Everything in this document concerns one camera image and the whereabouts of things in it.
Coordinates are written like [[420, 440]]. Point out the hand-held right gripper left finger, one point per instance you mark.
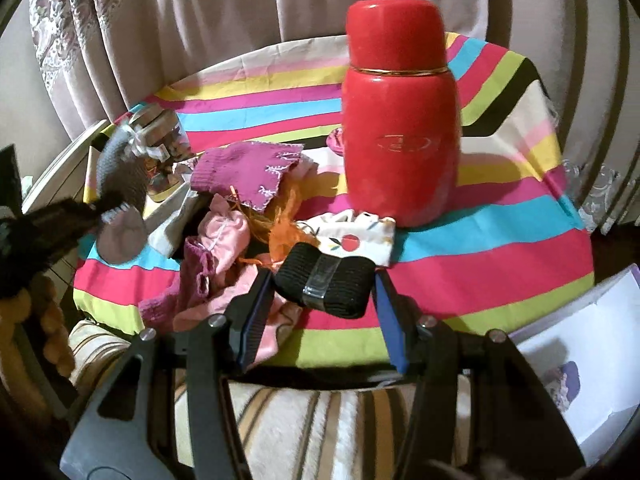
[[252, 330]]

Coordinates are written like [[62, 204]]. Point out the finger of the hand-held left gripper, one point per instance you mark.
[[65, 215]]

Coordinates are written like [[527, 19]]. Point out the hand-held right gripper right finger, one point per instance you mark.
[[391, 325]]

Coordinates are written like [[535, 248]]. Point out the black sock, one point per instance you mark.
[[345, 285]]

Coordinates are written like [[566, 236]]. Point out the grey knitted sock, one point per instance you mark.
[[120, 165]]

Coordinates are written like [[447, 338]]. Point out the yellow sponge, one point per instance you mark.
[[285, 232]]

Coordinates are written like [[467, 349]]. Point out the red thermos flask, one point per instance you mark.
[[400, 110]]

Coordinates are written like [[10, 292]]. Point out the white wooden furniture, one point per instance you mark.
[[55, 170]]

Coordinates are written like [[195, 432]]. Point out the yellow braided yarn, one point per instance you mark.
[[50, 330]]

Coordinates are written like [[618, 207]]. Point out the white cherry print cloth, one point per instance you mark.
[[350, 245]]

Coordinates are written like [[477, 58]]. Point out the dusty pink knitted cloth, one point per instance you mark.
[[165, 305]]

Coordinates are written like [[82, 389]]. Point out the light pink cloth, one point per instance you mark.
[[225, 230]]

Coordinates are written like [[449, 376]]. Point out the cream cloth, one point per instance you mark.
[[172, 225]]

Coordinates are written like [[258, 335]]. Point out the striped plush blanket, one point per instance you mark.
[[310, 425]]

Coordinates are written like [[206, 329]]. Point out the striped colourful tablecloth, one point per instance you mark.
[[500, 240]]

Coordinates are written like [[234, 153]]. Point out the magenta knitted cloth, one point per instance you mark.
[[240, 170]]

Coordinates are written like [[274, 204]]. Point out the pink coin purse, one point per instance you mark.
[[335, 142]]

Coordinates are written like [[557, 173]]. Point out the white printed paper sheet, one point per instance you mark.
[[600, 340]]

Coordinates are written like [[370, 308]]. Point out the beige lace curtain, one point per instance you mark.
[[200, 10]]

